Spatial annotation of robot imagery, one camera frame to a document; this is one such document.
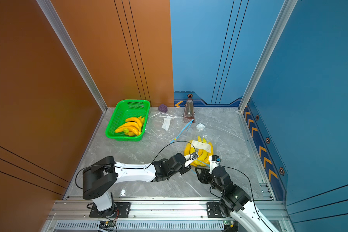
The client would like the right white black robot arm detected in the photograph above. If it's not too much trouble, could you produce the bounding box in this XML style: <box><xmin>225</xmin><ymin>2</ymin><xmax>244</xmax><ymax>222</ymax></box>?
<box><xmin>195</xmin><ymin>166</ymin><xmax>278</xmax><ymax>232</ymax></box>

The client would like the green circuit board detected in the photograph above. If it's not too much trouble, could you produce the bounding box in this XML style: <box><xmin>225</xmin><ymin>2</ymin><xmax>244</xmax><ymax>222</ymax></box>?
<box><xmin>223</xmin><ymin>220</ymin><xmax>235</xmax><ymax>230</ymax></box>
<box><xmin>99</xmin><ymin>220</ymin><xmax>117</xmax><ymax>230</ymax></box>

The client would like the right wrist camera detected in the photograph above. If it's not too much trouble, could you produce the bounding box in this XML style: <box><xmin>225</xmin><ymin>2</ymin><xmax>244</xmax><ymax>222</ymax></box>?
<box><xmin>208</xmin><ymin>155</ymin><xmax>221</xmax><ymax>174</ymax></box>

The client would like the purple cube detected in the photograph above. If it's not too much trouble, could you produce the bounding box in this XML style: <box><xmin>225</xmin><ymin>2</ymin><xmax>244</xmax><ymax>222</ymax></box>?
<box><xmin>158</xmin><ymin>104</ymin><xmax>168</xmax><ymax>113</ymax></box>

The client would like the small white object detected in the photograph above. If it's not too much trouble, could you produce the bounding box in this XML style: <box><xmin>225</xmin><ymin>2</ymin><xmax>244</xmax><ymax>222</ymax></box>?
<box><xmin>196</xmin><ymin>123</ymin><xmax>206</xmax><ymax>131</ymax></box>

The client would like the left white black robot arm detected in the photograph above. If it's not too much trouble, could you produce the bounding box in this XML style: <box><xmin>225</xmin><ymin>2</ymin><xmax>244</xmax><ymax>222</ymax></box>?
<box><xmin>82</xmin><ymin>153</ymin><xmax>198</xmax><ymax>218</ymax></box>

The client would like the brown wooden metronome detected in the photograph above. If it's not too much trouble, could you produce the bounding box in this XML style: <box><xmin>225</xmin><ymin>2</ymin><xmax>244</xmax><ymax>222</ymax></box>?
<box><xmin>183</xmin><ymin>98</ymin><xmax>195</xmax><ymax>123</ymax></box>

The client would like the green circuit board right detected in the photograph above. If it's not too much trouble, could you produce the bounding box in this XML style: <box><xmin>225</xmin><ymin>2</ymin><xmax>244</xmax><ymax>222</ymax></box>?
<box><xmin>223</xmin><ymin>220</ymin><xmax>235</xmax><ymax>230</ymax></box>

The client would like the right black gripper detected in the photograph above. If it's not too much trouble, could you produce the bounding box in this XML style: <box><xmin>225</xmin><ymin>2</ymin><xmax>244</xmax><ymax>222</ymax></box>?
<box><xmin>193</xmin><ymin>167</ymin><xmax>225</xmax><ymax>196</ymax></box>

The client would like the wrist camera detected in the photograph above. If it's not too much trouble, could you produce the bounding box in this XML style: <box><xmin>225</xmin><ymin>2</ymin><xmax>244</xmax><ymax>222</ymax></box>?
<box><xmin>185</xmin><ymin>151</ymin><xmax>198</xmax><ymax>167</ymax></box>
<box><xmin>208</xmin><ymin>155</ymin><xmax>221</xmax><ymax>174</ymax></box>

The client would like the aluminium rail base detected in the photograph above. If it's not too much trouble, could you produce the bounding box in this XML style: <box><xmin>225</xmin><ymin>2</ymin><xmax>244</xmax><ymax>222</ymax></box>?
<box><xmin>42</xmin><ymin>197</ymin><xmax>294</xmax><ymax>232</ymax></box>

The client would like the clear zip-top bag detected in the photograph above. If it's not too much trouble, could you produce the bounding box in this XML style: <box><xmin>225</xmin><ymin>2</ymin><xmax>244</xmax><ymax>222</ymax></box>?
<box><xmin>186</xmin><ymin>136</ymin><xmax>216</xmax><ymax>169</ymax></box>
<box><xmin>146</xmin><ymin>111</ymin><xmax>194</xmax><ymax>143</ymax></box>

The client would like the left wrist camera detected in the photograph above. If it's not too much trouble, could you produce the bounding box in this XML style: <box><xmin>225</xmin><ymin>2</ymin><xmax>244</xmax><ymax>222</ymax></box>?
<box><xmin>185</xmin><ymin>151</ymin><xmax>198</xmax><ymax>167</ymax></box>

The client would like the green circuit board left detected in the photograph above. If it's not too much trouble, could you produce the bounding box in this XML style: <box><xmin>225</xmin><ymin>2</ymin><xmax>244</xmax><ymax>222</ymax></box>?
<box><xmin>99</xmin><ymin>220</ymin><xmax>117</xmax><ymax>230</ymax></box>

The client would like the yellow banana bunch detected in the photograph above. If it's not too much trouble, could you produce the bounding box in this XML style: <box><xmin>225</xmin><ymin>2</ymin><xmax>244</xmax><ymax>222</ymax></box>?
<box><xmin>114</xmin><ymin>117</ymin><xmax>146</xmax><ymax>137</ymax></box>
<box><xmin>184</xmin><ymin>136</ymin><xmax>214</xmax><ymax>167</ymax></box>

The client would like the green plastic basket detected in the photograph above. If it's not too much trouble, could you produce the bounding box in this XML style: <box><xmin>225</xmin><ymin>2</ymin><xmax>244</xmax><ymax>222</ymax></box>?
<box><xmin>105</xmin><ymin>100</ymin><xmax>150</xmax><ymax>142</ymax></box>

